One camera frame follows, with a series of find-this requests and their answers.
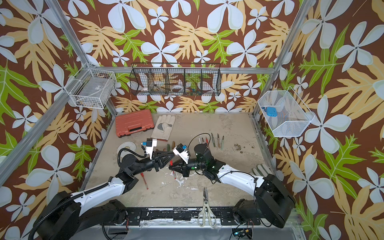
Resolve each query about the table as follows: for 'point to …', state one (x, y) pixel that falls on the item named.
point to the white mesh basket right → (285, 113)
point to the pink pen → (202, 139)
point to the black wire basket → (178, 79)
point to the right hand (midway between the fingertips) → (170, 167)
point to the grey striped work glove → (262, 170)
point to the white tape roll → (128, 145)
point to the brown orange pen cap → (173, 145)
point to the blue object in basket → (271, 111)
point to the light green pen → (222, 147)
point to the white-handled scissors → (207, 209)
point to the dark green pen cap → (168, 147)
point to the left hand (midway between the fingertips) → (173, 153)
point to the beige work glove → (163, 127)
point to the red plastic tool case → (134, 122)
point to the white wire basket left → (91, 88)
